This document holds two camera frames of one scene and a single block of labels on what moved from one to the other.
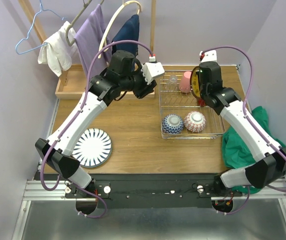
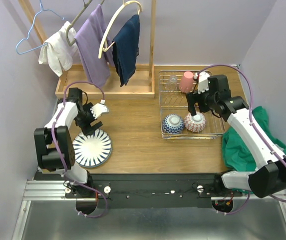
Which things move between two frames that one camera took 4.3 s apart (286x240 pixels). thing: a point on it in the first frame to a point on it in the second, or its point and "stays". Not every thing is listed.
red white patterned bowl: [194, 121] stays
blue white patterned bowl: [172, 123] stays
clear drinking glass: [172, 85] stays
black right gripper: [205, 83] to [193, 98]
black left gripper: [143, 90] to [90, 127]
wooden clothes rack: [70, 81] stays
